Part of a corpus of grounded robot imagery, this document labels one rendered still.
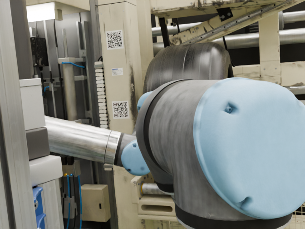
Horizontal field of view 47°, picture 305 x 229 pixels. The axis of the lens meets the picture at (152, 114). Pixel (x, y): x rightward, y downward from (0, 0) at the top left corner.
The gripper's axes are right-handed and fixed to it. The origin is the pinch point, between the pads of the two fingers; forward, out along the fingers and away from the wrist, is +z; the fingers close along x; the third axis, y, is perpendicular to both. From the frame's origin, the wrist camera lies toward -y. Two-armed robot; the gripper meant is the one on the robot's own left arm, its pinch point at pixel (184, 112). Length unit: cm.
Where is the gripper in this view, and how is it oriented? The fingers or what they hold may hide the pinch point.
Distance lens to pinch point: 119.0
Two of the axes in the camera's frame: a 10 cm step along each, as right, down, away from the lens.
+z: 3.1, -0.2, 9.5
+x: -9.5, 0.3, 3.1
